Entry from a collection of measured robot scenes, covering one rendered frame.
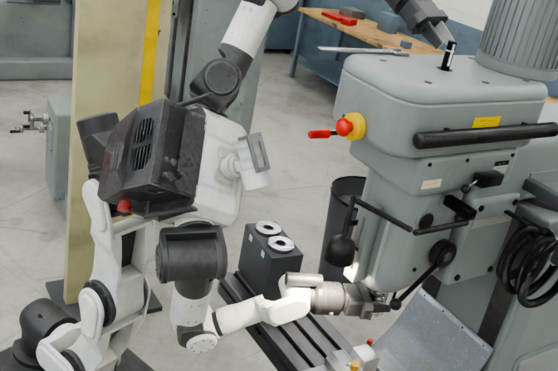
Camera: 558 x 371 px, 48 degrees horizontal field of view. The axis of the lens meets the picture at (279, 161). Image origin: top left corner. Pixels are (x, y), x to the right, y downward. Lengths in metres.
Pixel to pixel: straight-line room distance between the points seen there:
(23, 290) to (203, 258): 2.37
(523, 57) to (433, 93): 0.35
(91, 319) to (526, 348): 1.28
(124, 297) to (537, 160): 1.19
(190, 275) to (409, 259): 0.53
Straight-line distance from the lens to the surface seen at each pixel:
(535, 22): 1.56
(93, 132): 1.75
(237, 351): 3.37
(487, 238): 1.70
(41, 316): 2.33
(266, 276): 2.08
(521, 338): 2.01
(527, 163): 1.69
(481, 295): 1.99
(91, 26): 2.88
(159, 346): 3.34
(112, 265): 1.83
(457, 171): 1.47
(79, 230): 3.28
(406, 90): 1.27
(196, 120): 1.44
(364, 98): 1.35
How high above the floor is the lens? 2.21
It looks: 24 degrees down
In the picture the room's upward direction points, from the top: 11 degrees clockwise
